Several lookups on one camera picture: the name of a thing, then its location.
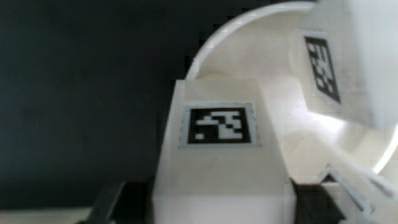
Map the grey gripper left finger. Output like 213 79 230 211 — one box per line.
76 182 152 224

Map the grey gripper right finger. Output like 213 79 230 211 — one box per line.
293 181 342 224

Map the white stool leg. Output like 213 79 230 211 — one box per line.
291 0 398 130
152 79 296 224

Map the white round stool seat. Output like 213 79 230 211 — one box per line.
186 0 398 179

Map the white right fence piece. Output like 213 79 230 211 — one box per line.
318 163 398 224

